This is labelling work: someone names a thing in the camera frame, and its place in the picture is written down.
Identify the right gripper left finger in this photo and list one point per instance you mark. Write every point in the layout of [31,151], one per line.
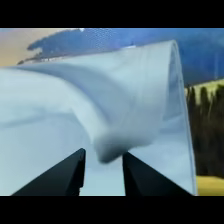
[60,178]

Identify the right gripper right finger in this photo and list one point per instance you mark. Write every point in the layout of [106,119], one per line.
[146,180]

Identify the light blue shirt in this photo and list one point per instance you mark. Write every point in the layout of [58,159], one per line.
[60,110]

